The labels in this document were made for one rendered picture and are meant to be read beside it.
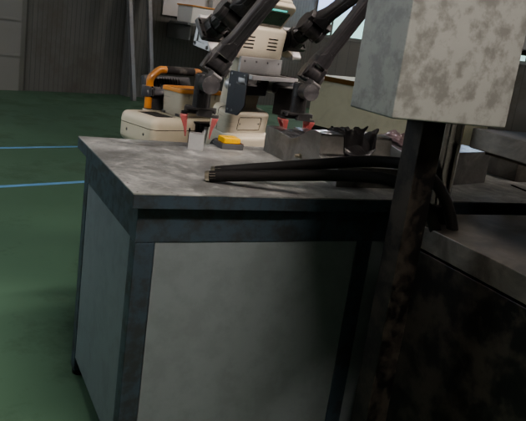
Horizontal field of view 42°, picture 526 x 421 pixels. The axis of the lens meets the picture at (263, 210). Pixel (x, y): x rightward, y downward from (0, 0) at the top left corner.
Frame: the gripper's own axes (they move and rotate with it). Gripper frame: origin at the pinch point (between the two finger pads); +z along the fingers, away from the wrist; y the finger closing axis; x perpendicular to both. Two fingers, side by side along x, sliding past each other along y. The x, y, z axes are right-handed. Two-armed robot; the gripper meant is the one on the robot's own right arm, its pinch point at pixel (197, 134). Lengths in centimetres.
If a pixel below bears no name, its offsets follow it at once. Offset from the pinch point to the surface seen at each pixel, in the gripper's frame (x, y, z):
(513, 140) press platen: -67, 76, -18
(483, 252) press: -77, 71, 7
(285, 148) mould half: -1.4, 29.2, 0.2
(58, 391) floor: -22, -34, 85
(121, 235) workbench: -53, -14, 21
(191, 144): -2.4, -1.4, 3.1
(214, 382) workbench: -55, 15, 58
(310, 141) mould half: -15.3, 35.1, -4.9
